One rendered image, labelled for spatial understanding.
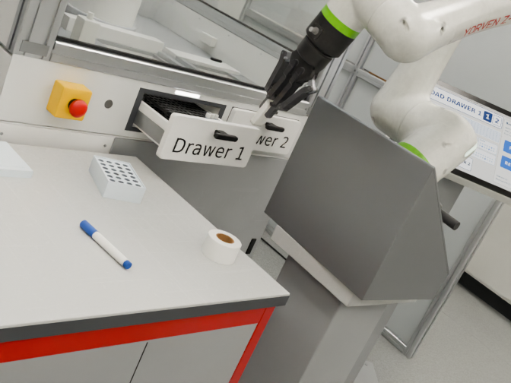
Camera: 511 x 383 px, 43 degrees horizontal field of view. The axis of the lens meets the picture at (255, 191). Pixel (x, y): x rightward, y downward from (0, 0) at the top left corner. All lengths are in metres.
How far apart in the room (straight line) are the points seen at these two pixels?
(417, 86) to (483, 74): 1.41
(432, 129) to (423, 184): 0.27
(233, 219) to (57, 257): 1.03
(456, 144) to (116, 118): 0.80
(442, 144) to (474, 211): 1.44
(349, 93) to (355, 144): 1.99
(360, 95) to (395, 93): 1.74
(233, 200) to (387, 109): 0.59
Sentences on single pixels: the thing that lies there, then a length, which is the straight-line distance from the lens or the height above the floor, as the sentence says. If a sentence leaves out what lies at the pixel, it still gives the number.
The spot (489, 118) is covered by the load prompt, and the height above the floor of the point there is 1.15.
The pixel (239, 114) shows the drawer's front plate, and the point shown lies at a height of 0.92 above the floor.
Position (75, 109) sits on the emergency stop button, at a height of 0.88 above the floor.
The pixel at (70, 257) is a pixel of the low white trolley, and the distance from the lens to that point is 1.10.
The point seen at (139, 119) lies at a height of 0.86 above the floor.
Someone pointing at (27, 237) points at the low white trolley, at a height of 0.76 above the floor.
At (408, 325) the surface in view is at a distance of 3.16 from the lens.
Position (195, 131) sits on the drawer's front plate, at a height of 0.90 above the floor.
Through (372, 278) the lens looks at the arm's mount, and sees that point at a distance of 1.40.
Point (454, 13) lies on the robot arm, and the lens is 1.36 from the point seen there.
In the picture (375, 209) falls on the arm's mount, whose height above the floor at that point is 0.94.
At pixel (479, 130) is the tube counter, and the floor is 1.11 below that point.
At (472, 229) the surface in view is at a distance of 2.99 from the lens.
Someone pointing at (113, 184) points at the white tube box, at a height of 0.79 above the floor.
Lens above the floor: 1.29
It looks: 18 degrees down
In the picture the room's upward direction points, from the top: 24 degrees clockwise
